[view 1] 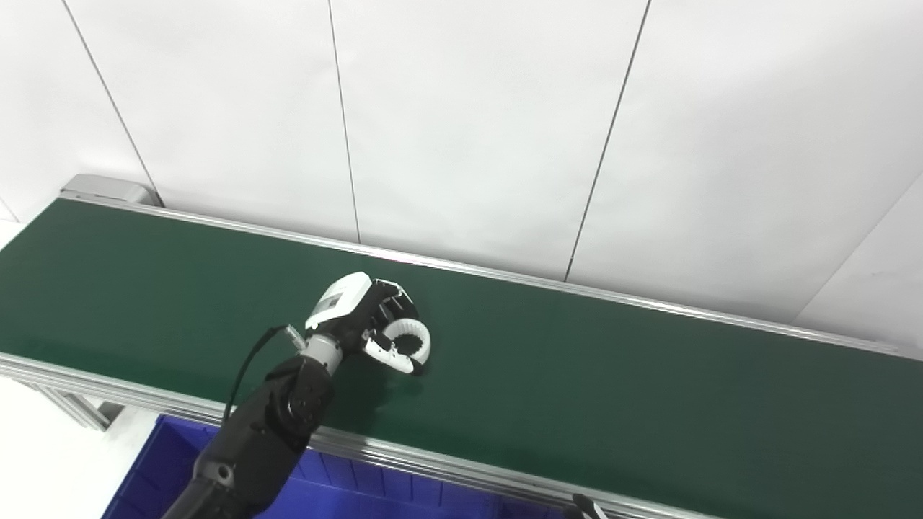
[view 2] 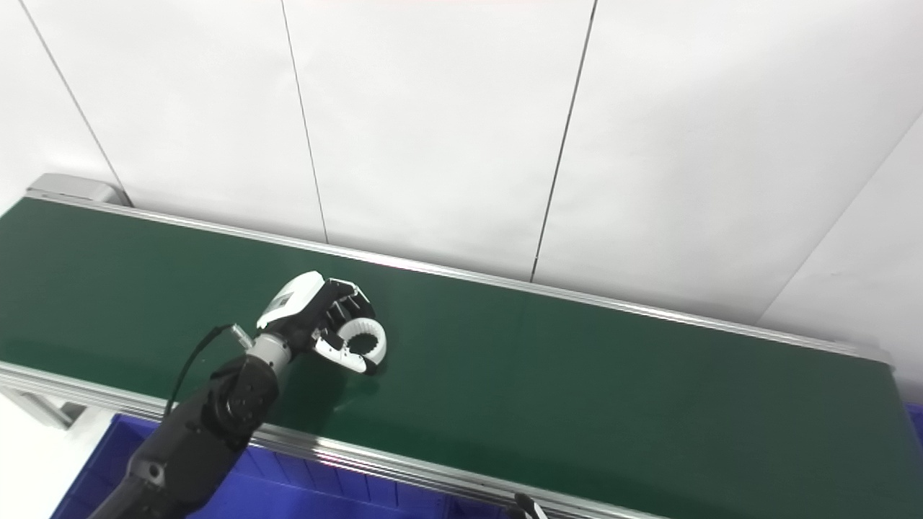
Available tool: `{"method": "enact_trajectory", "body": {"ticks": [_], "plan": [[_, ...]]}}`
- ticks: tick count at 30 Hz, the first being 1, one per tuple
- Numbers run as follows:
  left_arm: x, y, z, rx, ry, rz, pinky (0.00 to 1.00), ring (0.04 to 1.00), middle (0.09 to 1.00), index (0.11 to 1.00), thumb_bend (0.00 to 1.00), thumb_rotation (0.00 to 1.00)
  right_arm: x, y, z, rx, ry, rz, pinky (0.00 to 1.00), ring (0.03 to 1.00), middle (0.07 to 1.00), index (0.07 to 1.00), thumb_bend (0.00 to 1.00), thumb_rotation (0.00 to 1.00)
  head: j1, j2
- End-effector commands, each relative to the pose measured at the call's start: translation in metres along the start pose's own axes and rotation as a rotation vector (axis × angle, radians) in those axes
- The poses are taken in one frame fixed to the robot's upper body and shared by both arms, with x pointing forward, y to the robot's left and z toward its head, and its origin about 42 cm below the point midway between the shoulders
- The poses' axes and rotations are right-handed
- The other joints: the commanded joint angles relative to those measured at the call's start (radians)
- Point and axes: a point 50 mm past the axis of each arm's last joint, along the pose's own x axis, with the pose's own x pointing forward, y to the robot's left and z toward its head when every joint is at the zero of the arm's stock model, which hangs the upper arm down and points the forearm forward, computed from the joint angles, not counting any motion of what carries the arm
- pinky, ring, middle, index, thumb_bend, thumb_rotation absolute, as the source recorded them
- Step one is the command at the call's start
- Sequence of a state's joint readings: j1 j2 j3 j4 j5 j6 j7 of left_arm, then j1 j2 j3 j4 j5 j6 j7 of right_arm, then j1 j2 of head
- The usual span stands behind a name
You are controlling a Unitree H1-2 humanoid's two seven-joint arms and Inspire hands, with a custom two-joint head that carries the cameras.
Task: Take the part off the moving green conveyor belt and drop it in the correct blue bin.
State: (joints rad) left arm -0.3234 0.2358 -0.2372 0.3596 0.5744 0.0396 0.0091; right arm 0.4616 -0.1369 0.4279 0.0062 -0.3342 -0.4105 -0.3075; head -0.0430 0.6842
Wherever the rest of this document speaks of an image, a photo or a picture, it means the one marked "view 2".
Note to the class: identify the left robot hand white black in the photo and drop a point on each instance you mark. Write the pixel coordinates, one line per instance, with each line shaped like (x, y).
(299, 306)

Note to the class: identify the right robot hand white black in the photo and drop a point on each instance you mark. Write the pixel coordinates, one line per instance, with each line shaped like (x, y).
(528, 510)

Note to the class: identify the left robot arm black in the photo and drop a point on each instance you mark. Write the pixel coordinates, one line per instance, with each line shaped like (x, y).
(209, 425)

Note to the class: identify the blue bin with white parts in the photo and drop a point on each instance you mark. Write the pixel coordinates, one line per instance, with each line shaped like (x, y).
(288, 490)

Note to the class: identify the empty blue plastic bin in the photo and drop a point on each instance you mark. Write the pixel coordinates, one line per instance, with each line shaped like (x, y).
(916, 425)

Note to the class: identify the green conveyor belt aluminium frame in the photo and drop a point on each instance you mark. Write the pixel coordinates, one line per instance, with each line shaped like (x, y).
(577, 389)

